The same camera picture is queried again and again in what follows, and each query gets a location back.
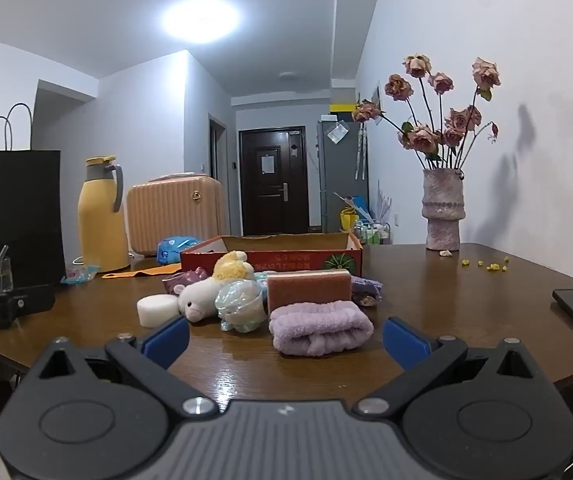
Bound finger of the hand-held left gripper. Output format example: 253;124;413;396
0;285;56;322

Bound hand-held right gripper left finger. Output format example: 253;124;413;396
25;316;220;417

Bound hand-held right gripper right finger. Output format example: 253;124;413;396
354;316;547;417

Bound white round foam sponge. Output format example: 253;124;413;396
136;293;180;329

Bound white and yellow plush toy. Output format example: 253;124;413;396
173;251;256;323

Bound pink satin pouch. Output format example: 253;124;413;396
161;266;212;295

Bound purple drawstring pouch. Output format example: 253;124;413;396
351;276;383;307

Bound iridescent ball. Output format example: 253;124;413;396
215;280;267;333

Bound lavender fluffy headband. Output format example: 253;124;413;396
269;300;375;357

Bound orange rectangular sponge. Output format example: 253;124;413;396
266;269;352;318

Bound red cardboard box pumpkin print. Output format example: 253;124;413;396
180;232;365;283

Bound small blue wipe packet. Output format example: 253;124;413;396
61;264;101;286

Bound orange cardboard sheet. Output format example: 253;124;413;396
101;264;182;279

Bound blue tissue packet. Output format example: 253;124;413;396
156;235;198;264

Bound black paper bag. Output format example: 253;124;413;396
0;102;66;290

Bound yellow thermos jug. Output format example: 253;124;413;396
77;156;132;273

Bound scattered yellow crumbs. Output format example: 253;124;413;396
459;256;511;273

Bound peach ribbed suitcase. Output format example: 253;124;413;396
125;172;224;257

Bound grey vase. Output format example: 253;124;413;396
421;167;466;251

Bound purple dried bouquet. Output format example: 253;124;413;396
377;182;393;218

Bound dark brown entrance door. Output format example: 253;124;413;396
239;126;310;237

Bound grey refrigerator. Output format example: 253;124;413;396
317;119;370;233

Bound dried pink roses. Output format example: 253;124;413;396
351;54;501;171

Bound round ceiling light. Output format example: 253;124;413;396
162;0;241;43

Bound wire storage rack with bottles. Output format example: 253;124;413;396
354;220;392;246

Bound side room door frame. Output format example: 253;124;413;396
209;114;228;181

